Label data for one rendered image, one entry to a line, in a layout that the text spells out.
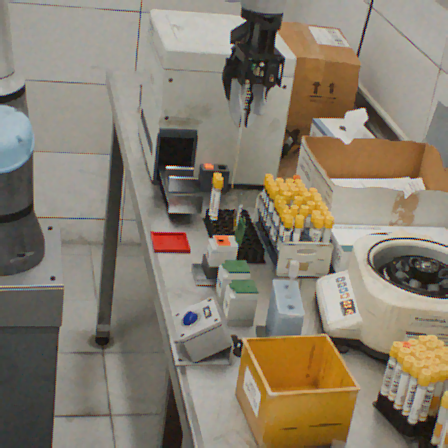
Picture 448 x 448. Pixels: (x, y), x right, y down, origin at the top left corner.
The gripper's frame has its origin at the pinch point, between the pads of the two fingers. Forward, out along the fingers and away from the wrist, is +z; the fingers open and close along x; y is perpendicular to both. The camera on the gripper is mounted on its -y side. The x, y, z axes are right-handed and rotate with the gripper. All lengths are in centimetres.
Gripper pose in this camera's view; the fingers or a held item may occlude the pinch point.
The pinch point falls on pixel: (242, 118)
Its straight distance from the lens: 173.0
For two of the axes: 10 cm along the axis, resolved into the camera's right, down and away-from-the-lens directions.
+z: -1.3, 8.8, 4.5
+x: 9.6, 0.0, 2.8
